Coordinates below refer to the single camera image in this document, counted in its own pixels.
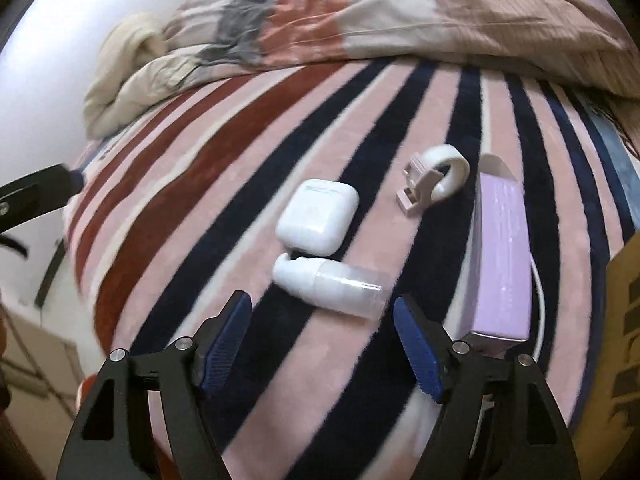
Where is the purple box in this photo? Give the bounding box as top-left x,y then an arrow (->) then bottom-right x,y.
459,154 -> 532,352

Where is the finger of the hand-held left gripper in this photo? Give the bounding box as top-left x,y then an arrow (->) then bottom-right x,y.
0,162 -> 87,235

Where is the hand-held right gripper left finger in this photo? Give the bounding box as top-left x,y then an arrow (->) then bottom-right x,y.
56,290 -> 253,480

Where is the white tape dispenser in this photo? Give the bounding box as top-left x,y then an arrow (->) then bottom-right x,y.
396,144 -> 471,219

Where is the patchwork quilt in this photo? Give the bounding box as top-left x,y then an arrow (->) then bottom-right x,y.
134,0 -> 640,99

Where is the white cable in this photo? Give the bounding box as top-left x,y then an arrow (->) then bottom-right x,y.
529,260 -> 548,362

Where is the striped blanket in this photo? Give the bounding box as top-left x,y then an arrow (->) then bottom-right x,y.
61,56 -> 632,480

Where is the white earbuds case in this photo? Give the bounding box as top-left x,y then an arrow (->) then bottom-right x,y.
275,179 -> 360,256

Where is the white pump bottle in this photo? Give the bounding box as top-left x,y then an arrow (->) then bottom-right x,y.
272,252 -> 391,320

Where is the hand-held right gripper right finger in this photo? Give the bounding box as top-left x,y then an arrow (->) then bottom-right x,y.
393,295 -> 582,480

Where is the cardboard box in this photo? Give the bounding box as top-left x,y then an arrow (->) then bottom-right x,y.
570,230 -> 640,480

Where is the cream cloth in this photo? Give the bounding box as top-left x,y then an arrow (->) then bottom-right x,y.
83,12 -> 177,139

